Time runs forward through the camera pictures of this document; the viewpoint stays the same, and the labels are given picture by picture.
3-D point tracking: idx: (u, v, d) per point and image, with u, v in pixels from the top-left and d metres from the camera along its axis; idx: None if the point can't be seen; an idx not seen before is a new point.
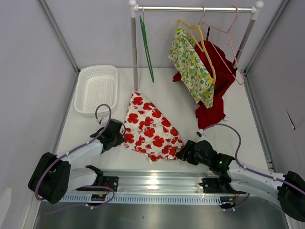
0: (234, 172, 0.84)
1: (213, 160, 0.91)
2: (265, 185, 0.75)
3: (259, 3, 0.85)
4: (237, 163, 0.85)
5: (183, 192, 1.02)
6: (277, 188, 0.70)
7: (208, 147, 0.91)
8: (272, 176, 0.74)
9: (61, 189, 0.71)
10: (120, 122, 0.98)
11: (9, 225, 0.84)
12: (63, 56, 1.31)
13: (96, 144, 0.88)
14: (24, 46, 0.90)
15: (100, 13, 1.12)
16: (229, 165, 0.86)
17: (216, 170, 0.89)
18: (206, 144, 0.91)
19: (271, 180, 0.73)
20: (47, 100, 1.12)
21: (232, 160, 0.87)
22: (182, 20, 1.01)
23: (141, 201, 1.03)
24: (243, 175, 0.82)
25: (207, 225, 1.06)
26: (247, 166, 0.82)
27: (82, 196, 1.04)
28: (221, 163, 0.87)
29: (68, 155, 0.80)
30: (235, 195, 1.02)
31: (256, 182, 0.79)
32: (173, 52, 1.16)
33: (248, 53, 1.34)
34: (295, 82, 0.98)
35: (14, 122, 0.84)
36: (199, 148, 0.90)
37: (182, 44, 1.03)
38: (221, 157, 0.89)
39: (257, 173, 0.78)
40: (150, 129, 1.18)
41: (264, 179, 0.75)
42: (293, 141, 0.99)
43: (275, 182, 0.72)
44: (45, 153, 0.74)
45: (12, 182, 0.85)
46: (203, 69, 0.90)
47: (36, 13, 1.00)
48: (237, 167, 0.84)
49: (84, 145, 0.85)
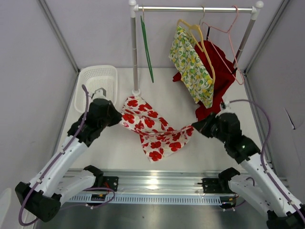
0: (250, 167, 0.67)
1: (233, 138, 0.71)
2: (271, 197, 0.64)
3: (259, 3, 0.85)
4: (259, 159, 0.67)
5: (183, 192, 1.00)
6: (286, 213, 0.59)
7: (237, 122, 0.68)
8: (289, 198, 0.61)
9: (53, 207, 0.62)
10: (106, 104, 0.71)
11: (9, 225, 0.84)
12: (63, 56, 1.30)
13: (74, 148, 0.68)
14: (24, 46, 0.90)
15: (100, 13, 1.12)
16: (251, 156, 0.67)
17: (231, 150, 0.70)
18: (237, 119, 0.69)
19: (285, 201, 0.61)
20: (47, 100, 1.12)
21: (257, 152, 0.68)
22: (182, 20, 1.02)
23: (141, 201, 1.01)
24: (258, 176, 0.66)
25: (207, 225, 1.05)
26: (269, 171, 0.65)
27: (82, 196, 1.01)
28: (244, 148, 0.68)
29: (41, 181, 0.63)
30: (235, 195, 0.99)
31: (262, 188, 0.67)
32: (173, 52, 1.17)
33: (248, 53, 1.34)
34: (294, 81, 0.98)
35: (14, 122, 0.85)
36: (225, 119, 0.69)
37: (182, 44, 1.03)
38: (245, 140, 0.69)
39: (274, 184, 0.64)
40: (149, 121, 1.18)
41: (277, 194, 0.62)
42: (293, 140, 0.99)
43: (289, 205, 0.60)
44: (17, 184, 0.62)
45: (12, 182, 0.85)
46: (203, 69, 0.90)
47: (37, 13, 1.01)
48: (257, 165, 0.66)
49: (58, 157, 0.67)
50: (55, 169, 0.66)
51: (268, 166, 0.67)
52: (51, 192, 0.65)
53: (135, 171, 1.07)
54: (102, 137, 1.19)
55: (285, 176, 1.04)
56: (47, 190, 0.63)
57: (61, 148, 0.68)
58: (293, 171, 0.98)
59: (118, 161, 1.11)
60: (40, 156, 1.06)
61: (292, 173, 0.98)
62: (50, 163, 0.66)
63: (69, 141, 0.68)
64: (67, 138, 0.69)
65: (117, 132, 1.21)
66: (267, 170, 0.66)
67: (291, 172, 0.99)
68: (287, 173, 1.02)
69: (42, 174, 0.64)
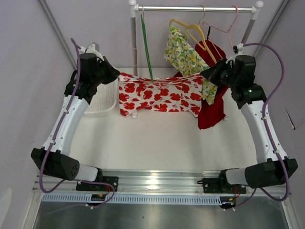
0: (250, 111, 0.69)
1: (244, 80, 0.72)
2: (259, 143, 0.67)
3: (259, 3, 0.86)
4: (262, 106, 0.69)
5: (183, 192, 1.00)
6: (267, 159, 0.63)
7: (253, 65, 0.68)
8: (276, 148, 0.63)
9: (73, 166, 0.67)
10: (93, 57, 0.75)
11: (9, 225, 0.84)
12: (63, 56, 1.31)
13: (76, 106, 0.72)
14: (24, 46, 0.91)
15: (100, 12, 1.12)
16: (254, 100, 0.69)
17: (236, 92, 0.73)
18: (254, 62, 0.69)
19: (270, 149, 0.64)
20: (47, 100, 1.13)
21: (261, 98, 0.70)
22: (175, 19, 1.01)
23: (141, 201, 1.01)
24: (254, 121, 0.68)
25: (207, 225, 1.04)
26: (267, 120, 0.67)
27: (83, 196, 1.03)
28: (250, 92, 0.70)
29: (54, 141, 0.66)
30: (235, 195, 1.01)
31: (253, 133, 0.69)
32: (169, 52, 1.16)
33: (248, 53, 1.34)
34: (295, 81, 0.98)
35: (14, 123, 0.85)
36: (240, 59, 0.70)
37: (178, 43, 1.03)
38: (254, 86, 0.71)
39: (267, 132, 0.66)
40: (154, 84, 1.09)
41: (266, 141, 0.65)
42: (293, 140, 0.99)
43: (272, 153, 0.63)
44: (32, 150, 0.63)
45: (12, 182, 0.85)
46: (207, 67, 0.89)
47: (37, 13, 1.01)
48: (257, 110, 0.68)
49: (64, 117, 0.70)
50: (64, 128, 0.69)
51: (267, 114, 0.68)
52: (66, 151, 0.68)
53: (135, 171, 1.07)
54: (102, 137, 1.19)
55: None
56: (63, 149, 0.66)
57: (64, 109, 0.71)
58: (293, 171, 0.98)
59: (119, 162, 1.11)
60: None
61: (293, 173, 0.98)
62: (58, 123, 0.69)
63: (70, 102, 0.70)
64: (66, 98, 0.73)
65: (117, 132, 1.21)
66: (264, 117, 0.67)
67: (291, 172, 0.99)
68: None
69: (53, 136, 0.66)
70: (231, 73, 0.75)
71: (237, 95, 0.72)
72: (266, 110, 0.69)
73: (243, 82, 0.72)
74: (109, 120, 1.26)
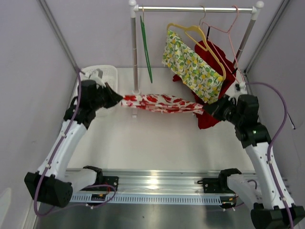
0: (254, 153, 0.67)
1: (247, 121, 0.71)
2: (265, 189, 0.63)
3: (259, 3, 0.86)
4: (267, 148, 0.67)
5: (184, 192, 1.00)
6: (273, 206, 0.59)
7: (256, 107, 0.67)
8: (283, 194, 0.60)
9: (67, 191, 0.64)
10: (93, 84, 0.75)
11: (9, 226, 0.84)
12: (63, 56, 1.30)
13: (75, 130, 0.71)
14: (24, 46, 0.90)
15: (100, 12, 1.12)
16: (259, 142, 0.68)
17: (240, 132, 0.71)
18: (257, 103, 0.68)
19: (277, 195, 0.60)
20: (47, 99, 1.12)
21: (267, 140, 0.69)
22: (172, 23, 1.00)
23: (141, 201, 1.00)
24: (258, 164, 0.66)
25: (207, 225, 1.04)
26: (272, 163, 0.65)
27: (83, 196, 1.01)
28: (255, 134, 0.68)
29: (50, 166, 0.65)
30: (235, 195, 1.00)
31: (259, 177, 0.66)
32: (167, 57, 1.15)
33: (248, 53, 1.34)
34: (295, 81, 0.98)
35: (14, 122, 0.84)
36: (244, 100, 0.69)
37: (177, 47, 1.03)
38: (258, 127, 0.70)
39: (272, 177, 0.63)
40: (153, 98, 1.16)
41: (272, 187, 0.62)
42: (293, 140, 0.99)
43: (279, 201, 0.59)
44: (27, 173, 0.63)
45: (12, 182, 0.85)
46: (209, 68, 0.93)
47: (37, 13, 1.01)
48: (262, 153, 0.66)
49: (61, 140, 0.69)
50: (60, 152, 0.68)
51: (272, 158, 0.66)
52: (62, 175, 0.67)
53: (135, 171, 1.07)
54: (102, 137, 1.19)
55: (285, 175, 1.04)
56: (58, 173, 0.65)
57: (62, 132, 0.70)
58: (293, 171, 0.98)
59: (119, 162, 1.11)
60: (40, 156, 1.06)
61: (293, 172, 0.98)
62: (55, 147, 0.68)
63: (68, 127, 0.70)
64: (65, 123, 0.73)
65: (117, 132, 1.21)
66: (269, 161, 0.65)
67: (291, 172, 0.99)
68: (287, 172, 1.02)
69: (49, 160, 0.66)
70: (234, 111, 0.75)
71: (241, 135, 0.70)
72: (271, 153, 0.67)
73: (246, 123, 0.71)
74: (109, 120, 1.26)
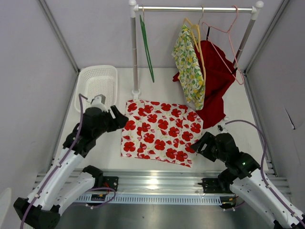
0: (254, 184, 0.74)
1: (232, 156, 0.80)
2: (276, 211, 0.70)
3: (258, 3, 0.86)
4: (259, 174, 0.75)
5: (184, 192, 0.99)
6: (291, 225, 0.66)
7: (232, 141, 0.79)
8: (292, 210, 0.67)
9: (52, 220, 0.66)
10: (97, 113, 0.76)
11: (9, 225, 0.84)
12: (63, 57, 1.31)
13: (70, 161, 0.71)
14: (24, 46, 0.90)
15: (100, 13, 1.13)
16: (252, 173, 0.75)
17: (232, 168, 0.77)
18: (232, 139, 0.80)
19: (288, 213, 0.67)
20: (47, 99, 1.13)
21: (256, 168, 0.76)
22: (187, 19, 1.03)
23: (141, 201, 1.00)
24: (260, 191, 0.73)
25: (207, 225, 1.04)
26: (270, 186, 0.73)
27: (83, 196, 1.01)
28: (244, 165, 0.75)
29: (39, 195, 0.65)
30: (235, 195, 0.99)
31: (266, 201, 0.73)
32: (176, 50, 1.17)
33: (248, 53, 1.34)
34: (295, 80, 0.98)
35: (14, 122, 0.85)
36: (220, 140, 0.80)
37: (184, 42, 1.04)
38: (243, 157, 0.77)
39: (277, 198, 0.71)
40: (150, 135, 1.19)
41: (281, 207, 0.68)
42: (293, 140, 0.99)
43: (292, 217, 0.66)
44: (17, 198, 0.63)
45: (12, 182, 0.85)
46: (197, 69, 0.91)
47: (36, 13, 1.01)
48: (259, 180, 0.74)
49: (55, 171, 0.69)
50: (52, 182, 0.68)
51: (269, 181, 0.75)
52: (50, 204, 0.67)
53: (135, 171, 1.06)
54: (105, 135, 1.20)
55: (285, 175, 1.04)
56: (46, 203, 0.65)
57: (57, 162, 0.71)
58: (293, 171, 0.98)
59: (120, 162, 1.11)
60: (40, 156, 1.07)
61: (293, 173, 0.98)
62: (48, 176, 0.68)
63: (65, 156, 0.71)
64: (64, 150, 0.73)
65: (118, 130, 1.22)
66: (268, 185, 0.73)
67: (291, 172, 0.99)
68: (287, 172, 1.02)
69: (39, 189, 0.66)
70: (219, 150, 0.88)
71: (234, 170, 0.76)
72: (266, 177, 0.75)
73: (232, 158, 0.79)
74: None
